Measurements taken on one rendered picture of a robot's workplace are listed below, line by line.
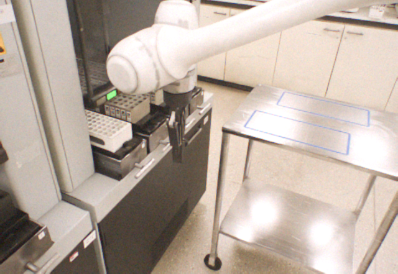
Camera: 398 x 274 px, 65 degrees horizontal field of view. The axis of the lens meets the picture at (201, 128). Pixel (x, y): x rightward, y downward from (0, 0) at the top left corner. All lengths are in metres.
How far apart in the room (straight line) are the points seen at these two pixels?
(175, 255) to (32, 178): 1.02
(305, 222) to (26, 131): 1.22
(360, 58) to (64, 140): 2.60
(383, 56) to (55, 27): 2.66
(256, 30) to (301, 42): 2.47
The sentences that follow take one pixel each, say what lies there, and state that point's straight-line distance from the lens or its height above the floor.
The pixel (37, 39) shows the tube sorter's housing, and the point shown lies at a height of 1.18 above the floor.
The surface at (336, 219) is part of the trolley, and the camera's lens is 1.65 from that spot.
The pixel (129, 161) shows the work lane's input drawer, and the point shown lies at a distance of 0.99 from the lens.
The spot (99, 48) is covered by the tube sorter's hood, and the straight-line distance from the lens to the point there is 0.89.
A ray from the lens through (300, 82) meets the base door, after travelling 3.14.
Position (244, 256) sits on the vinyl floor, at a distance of 1.73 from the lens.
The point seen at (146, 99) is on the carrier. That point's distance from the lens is 1.12.
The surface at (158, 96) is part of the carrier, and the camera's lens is 1.19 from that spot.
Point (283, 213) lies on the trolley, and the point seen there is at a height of 0.28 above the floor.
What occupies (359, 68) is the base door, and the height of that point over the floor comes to 0.48.
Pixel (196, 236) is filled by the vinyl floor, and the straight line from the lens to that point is 1.78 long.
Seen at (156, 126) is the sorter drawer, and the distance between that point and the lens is 1.08.
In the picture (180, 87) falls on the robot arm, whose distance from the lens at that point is 0.76.
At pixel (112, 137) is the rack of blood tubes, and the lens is 0.95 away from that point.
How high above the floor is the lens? 1.38
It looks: 32 degrees down
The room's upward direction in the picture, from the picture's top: 3 degrees clockwise
